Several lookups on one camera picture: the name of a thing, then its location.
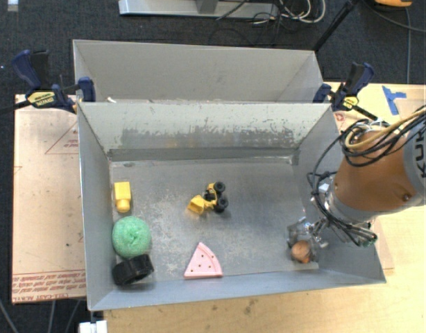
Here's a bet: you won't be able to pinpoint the grey metal bin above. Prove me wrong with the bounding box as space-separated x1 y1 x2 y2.
72 39 387 312

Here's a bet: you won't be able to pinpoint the green mesh scrubber ball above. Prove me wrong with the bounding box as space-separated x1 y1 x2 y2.
110 215 153 260

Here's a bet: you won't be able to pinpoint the yellow toy block with peg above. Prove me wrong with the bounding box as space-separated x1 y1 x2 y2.
113 181 133 214

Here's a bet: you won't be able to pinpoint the brown round ball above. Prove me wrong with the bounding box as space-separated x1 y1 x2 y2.
290 239 313 264

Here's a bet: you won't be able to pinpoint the yellow toy loader black wheels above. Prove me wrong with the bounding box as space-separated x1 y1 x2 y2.
187 180 230 216

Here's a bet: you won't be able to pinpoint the pink wedge with dots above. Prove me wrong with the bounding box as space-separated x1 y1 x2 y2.
183 241 224 280

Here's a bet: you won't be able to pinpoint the brown cardboard board red print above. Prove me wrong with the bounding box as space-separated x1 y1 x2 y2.
11 94 396 305

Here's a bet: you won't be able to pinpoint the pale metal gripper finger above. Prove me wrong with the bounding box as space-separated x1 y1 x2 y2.
287 220 307 248
309 237 329 263

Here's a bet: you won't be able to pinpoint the black toy tyre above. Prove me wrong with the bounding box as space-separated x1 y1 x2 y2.
111 253 155 287

